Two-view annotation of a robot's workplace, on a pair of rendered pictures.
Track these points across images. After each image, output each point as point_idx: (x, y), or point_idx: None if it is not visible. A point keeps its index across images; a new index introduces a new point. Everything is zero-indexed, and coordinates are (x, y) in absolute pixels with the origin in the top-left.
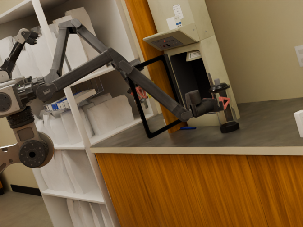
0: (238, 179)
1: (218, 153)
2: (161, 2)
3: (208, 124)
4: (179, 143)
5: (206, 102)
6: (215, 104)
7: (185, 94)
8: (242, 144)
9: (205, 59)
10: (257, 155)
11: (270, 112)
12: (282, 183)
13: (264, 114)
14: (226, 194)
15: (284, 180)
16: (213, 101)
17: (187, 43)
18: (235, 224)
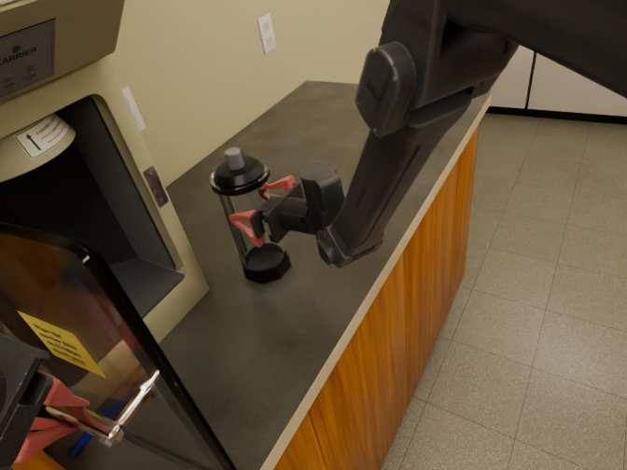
0: (388, 297)
1: (390, 269)
2: None
3: (157, 339)
4: (280, 383)
5: (299, 199)
6: (301, 197)
7: (325, 185)
8: (407, 213)
9: (132, 123)
10: None
11: (203, 223)
12: (425, 234)
13: (203, 230)
14: (369, 357)
15: (428, 224)
16: (298, 190)
17: (72, 67)
18: (373, 396)
